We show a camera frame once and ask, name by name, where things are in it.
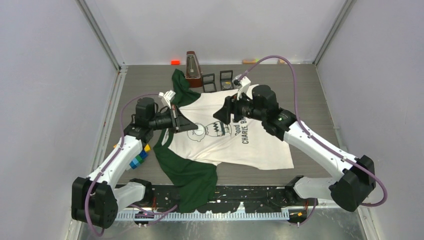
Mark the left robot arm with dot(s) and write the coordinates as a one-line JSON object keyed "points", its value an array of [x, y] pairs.
{"points": [[95, 199]]}

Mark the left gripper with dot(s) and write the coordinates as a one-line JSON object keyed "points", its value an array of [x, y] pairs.
{"points": [[176, 118]]}

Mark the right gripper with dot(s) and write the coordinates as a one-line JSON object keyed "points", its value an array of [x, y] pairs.
{"points": [[234, 109]]}

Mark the tan and green block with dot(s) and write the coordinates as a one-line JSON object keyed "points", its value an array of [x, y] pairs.
{"points": [[249, 61]]}

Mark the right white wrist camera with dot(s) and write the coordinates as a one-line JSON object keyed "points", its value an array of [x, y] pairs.
{"points": [[242, 83]]}

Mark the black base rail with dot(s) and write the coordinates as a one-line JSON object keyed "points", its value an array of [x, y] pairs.
{"points": [[227, 199]]}

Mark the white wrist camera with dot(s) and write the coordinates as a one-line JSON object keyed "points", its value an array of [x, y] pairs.
{"points": [[242, 83], [167, 98]]}

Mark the black box with gold brooch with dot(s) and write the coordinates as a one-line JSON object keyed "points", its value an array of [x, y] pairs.
{"points": [[225, 80]]}

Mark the black box with blue brooch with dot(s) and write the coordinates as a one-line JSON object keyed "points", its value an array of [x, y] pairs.
{"points": [[208, 83]]}

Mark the green and white t-shirt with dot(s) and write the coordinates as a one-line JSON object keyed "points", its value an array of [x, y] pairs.
{"points": [[190, 158]]}

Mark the brown wooden metronome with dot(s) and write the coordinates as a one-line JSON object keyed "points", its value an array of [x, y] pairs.
{"points": [[193, 73]]}

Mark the pile of colourful toy bricks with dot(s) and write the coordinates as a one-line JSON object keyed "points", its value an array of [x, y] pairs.
{"points": [[139, 157]]}

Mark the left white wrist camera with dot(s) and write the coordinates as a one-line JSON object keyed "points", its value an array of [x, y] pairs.
{"points": [[167, 98]]}

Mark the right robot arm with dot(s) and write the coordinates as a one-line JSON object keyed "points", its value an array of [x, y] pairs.
{"points": [[351, 179]]}

